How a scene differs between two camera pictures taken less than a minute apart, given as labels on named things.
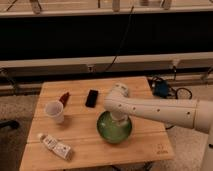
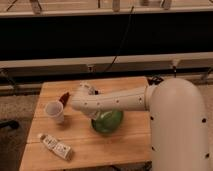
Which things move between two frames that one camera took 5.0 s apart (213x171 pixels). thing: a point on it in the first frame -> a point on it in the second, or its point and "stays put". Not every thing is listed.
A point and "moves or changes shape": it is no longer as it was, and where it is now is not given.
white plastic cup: x=55 y=110 stays put
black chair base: x=9 y=123 stays put
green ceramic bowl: x=110 y=131 moves or changes shape
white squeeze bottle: x=62 y=150 stays put
